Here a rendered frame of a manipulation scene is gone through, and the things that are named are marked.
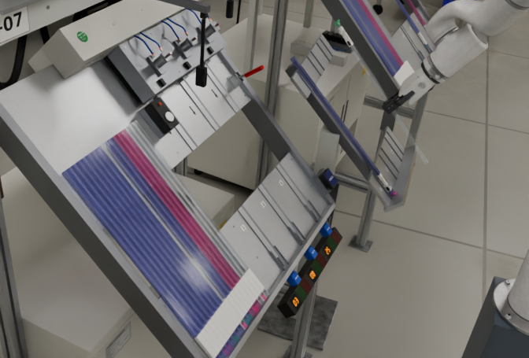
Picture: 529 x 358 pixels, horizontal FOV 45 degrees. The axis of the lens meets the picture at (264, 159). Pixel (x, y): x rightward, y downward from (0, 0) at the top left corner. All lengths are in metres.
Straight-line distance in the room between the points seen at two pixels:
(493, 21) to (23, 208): 1.36
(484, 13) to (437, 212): 1.65
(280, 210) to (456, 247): 1.46
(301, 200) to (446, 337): 1.04
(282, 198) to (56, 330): 0.64
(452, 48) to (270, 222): 0.66
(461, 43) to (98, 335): 1.16
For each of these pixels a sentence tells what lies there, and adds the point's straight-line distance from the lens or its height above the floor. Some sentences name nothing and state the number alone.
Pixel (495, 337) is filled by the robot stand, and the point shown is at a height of 0.66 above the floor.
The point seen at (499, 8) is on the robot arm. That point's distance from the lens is 1.63.
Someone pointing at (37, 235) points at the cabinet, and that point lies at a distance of 1.87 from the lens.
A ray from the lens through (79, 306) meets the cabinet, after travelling 1.65.
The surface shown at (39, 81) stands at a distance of 1.38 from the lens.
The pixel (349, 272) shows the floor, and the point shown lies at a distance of 2.71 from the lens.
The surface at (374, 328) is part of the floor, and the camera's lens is 2.52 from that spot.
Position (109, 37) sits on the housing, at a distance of 1.43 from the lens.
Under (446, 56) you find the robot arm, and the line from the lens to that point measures 1.79.
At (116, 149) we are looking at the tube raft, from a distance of 1.39.
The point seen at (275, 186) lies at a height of 0.83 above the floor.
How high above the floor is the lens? 1.81
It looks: 34 degrees down
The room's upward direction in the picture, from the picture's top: 6 degrees clockwise
